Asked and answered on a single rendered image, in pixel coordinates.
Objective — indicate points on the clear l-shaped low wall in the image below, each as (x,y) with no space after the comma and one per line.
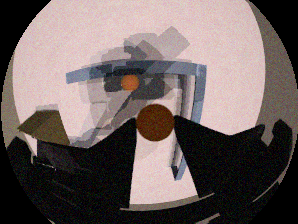
(186,111)

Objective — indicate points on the blue-grey flat bar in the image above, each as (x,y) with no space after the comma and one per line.
(169,67)

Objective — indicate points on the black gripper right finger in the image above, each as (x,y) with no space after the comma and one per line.
(210,153)

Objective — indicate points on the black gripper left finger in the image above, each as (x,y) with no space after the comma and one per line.
(110,162)

